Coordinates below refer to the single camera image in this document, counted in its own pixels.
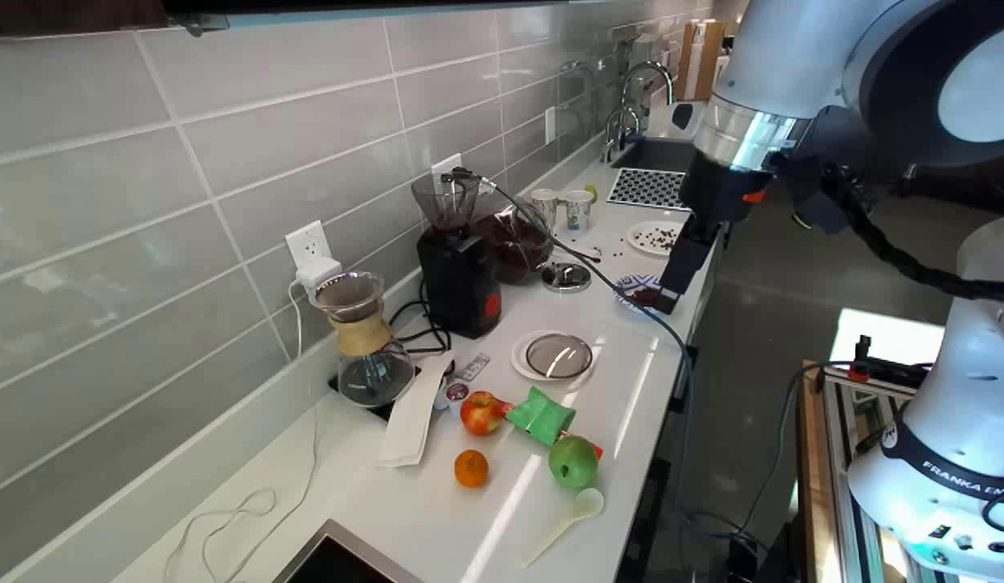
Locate black coffee grinder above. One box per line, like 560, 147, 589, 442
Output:
407, 167, 505, 339

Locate glass jar of coffee beans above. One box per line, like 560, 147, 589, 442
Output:
472, 206, 556, 289

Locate patterned paper cup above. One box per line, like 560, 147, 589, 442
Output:
528, 189, 563, 238
560, 185, 600, 238

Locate checkered dish drying mat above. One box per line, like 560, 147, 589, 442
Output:
605, 167, 691, 210

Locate chrome sink faucet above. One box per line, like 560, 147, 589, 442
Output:
613, 60, 678, 149

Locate patterned bowl of coffee beans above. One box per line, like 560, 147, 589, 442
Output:
613, 274, 681, 318

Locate small snack packets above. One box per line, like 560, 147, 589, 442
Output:
440, 354, 493, 404

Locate round metal jar lid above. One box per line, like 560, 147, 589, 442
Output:
538, 261, 593, 292

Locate red apple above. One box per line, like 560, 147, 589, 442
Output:
456, 389, 513, 442

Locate glass pour-over carafe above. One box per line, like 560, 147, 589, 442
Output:
312, 268, 418, 409

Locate white plastic spoon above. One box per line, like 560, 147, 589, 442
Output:
519, 486, 609, 572

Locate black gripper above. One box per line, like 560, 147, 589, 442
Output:
658, 149, 767, 298

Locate thin white cable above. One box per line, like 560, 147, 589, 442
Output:
160, 282, 324, 583

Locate kitchen sink basin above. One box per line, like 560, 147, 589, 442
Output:
613, 138, 699, 176

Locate white charger plug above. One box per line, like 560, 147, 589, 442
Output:
296, 257, 346, 298

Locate orange fruit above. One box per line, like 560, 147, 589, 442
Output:
451, 446, 493, 492

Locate green apple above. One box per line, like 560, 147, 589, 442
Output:
546, 431, 605, 497

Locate white paper plate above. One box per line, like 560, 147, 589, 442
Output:
624, 222, 691, 261

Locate white flat panel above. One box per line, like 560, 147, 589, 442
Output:
830, 306, 948, 369

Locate dark upper cabinet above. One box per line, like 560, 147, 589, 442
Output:
0, 0, 570, 40

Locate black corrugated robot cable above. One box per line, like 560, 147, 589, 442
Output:
819, 173, 1004, 306

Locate white folded towel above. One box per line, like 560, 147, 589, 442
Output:
377, 354, 456, 470

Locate metal equipment cart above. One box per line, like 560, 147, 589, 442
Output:
795, 359, 937, 583

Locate black cooktop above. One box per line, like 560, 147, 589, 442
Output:
271, 519, 423, 583

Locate black kitchen scale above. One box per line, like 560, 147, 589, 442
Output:
328, 369, 420, 426

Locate wooden cutting boards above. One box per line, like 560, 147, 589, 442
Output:
678, 15, 735, 108

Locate black grinder power cord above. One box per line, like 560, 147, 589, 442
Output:
386, 296, 452, 357

